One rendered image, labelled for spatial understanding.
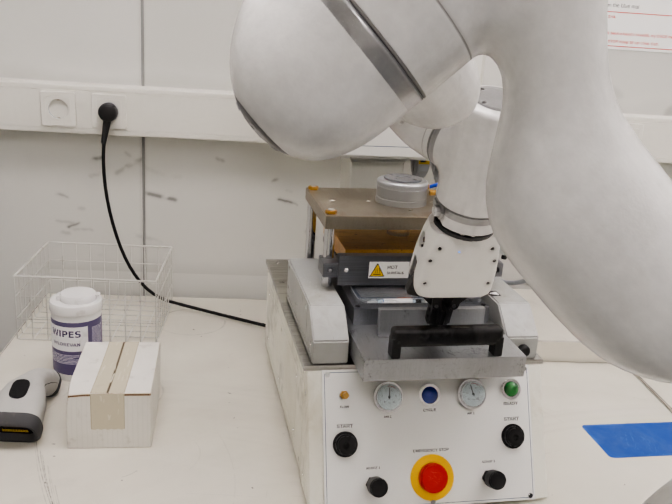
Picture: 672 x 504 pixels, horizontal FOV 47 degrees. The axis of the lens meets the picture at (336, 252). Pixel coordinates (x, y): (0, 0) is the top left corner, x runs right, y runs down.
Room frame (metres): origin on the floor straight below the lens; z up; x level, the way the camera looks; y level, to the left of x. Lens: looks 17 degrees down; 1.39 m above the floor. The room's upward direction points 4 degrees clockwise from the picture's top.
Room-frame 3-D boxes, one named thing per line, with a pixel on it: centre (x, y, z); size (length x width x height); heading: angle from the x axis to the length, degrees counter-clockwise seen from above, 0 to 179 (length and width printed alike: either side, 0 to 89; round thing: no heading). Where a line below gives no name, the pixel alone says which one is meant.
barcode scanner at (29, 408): (1.08, 0.46, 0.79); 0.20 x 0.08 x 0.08; 6
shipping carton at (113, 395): (1.09, 0.33, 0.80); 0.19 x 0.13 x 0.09; 6
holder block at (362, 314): (1.11, -0.11, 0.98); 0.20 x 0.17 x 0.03; 102
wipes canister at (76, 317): (1.24, 0.44, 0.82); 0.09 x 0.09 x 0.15
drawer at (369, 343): (1.06, -0.12, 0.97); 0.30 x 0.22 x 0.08; 12
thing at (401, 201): (1.21, -0.11, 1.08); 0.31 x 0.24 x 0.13; 102
